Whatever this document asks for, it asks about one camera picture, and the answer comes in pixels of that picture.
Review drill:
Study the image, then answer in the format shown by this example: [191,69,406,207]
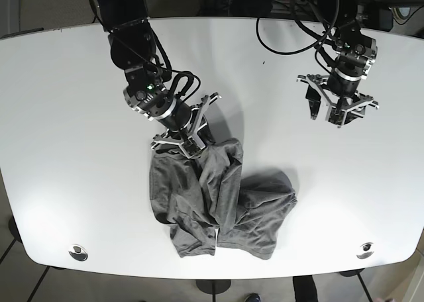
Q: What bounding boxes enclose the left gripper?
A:
[297,40,380,120]

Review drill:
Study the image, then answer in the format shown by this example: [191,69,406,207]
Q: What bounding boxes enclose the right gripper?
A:
[123,84,221,151]

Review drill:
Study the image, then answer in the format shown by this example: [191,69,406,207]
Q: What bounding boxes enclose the grey heather T-shirt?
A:
[149,138,297,260]

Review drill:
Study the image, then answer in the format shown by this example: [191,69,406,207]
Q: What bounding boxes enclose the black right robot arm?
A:
[88,0,219,158]

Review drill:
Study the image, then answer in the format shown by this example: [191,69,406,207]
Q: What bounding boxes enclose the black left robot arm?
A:
[297,0,379,128]

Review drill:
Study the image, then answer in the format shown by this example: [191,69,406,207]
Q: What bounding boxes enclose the black table base foot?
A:
[195,279,231,295]

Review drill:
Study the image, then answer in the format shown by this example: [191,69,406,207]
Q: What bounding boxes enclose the right chrome table grommet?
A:
[356,242,375,260]

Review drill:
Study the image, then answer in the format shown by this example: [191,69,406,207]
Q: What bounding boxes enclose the chrome table grommet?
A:
[356,242,375,260]
[68,244,88,262]

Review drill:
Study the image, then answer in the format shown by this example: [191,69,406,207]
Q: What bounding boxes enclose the dark shoe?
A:
[244,293,262,302]

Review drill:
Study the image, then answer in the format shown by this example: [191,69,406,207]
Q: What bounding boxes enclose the left chrome table grommet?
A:
[68,244,88,262]

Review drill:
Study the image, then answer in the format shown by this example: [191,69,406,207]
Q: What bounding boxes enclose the person's dark trouser leg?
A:
[292,275,318,302]

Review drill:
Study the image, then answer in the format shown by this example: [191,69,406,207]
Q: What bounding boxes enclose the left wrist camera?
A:
[325,107,347,128]

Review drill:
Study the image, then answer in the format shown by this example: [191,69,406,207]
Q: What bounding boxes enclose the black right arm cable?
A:
[92,3,202,104]

